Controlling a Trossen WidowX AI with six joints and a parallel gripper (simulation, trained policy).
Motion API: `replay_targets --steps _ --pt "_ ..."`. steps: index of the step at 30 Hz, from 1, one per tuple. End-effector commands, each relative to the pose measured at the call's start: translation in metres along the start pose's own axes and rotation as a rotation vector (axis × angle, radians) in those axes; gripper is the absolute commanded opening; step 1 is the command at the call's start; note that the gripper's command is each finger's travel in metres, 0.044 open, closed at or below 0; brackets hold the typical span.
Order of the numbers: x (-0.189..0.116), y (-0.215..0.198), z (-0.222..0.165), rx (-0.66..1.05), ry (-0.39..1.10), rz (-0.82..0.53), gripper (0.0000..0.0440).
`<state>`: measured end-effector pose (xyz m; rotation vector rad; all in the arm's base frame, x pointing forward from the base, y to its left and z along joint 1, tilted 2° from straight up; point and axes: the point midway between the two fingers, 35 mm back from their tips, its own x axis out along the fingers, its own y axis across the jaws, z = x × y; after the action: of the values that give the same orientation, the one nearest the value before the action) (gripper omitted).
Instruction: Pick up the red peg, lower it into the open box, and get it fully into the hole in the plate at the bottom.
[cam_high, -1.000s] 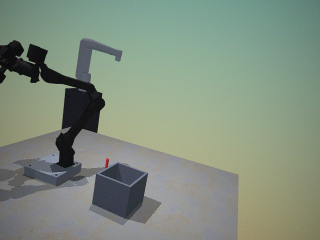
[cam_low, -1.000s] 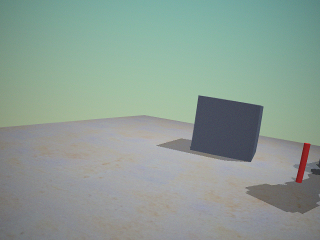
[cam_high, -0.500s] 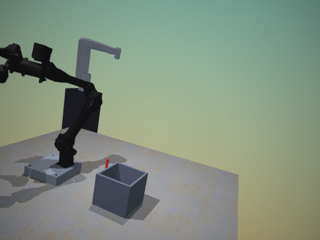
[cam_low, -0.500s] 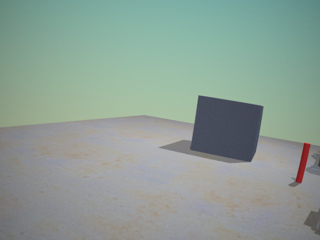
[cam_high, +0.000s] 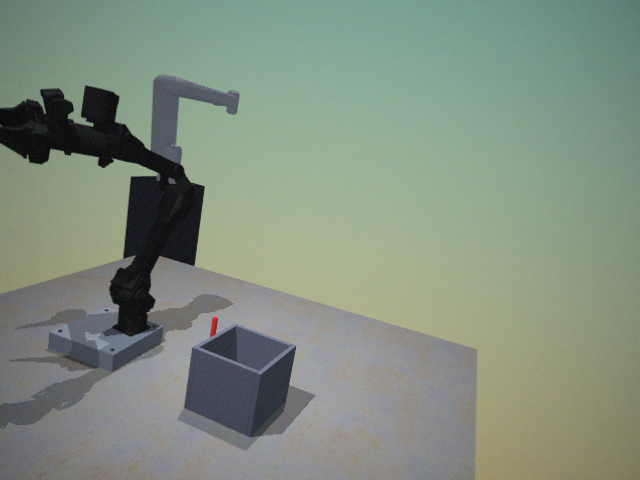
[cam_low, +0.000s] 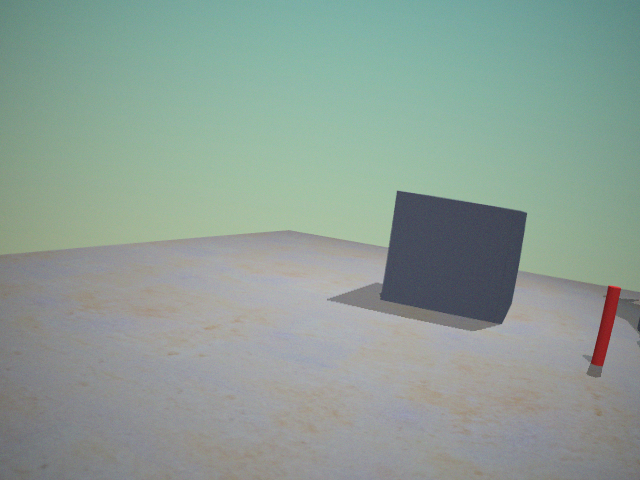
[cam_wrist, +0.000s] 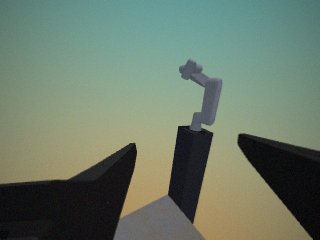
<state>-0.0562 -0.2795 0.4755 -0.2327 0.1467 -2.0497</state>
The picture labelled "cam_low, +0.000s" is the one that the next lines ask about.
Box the red peg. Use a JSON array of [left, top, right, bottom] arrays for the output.
[[591, 285, 621, 366]]

